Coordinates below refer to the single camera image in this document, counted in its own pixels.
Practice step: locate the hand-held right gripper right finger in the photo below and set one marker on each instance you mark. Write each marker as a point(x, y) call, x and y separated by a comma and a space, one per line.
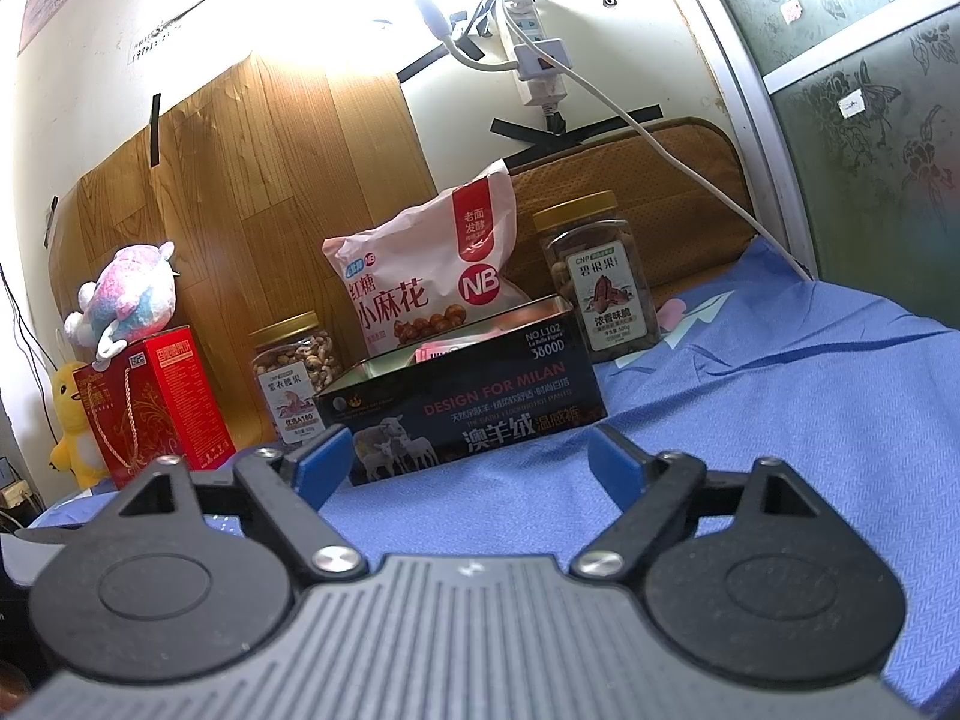
point(615, 465)

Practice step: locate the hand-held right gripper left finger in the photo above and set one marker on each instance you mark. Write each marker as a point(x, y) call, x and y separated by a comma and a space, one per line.
point(326, 457)

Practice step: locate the cashew nut jar gold lid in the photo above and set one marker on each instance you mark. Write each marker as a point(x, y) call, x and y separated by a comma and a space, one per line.
point(289, 379)

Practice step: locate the blue bedsheet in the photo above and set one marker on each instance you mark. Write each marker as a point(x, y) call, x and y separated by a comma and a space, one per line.
point(750, 427)

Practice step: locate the red gift box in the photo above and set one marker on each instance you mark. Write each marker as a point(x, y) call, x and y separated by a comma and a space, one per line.
point(172, 405)

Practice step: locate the pecan nut jar gold lid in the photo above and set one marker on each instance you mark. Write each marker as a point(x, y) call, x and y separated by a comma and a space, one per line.
point(600, 292)

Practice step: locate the pink snack bag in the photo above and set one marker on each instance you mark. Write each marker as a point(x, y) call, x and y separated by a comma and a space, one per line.
point(420, 262)

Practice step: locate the brown cushion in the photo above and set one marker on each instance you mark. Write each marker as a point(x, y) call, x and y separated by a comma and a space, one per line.
point(675, 225)

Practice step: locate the pink blue plush toy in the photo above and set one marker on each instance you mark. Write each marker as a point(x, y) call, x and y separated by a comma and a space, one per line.
point(135, 300)

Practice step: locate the yellow plush toy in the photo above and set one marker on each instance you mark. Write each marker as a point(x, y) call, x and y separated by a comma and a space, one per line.
point(71, 420)

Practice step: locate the wood grain panel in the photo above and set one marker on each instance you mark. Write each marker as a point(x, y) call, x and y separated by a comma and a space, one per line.
point(247, 187)

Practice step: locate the small beige box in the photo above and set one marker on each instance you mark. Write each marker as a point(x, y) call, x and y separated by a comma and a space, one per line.
point(15, 495)

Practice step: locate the black tape cross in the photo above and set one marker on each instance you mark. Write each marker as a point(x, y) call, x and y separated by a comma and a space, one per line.
point(570, 136)

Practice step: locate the black tape strip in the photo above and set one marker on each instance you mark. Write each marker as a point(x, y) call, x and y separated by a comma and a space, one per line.
point(51, 221)
point(155, 127)
point(420, 64)

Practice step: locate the frosted floral glass door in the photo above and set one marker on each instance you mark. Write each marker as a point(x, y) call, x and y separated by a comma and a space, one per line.
point(862, 165)

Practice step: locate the white power strip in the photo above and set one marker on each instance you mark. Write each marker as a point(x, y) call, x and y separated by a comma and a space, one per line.
point(534, 67)

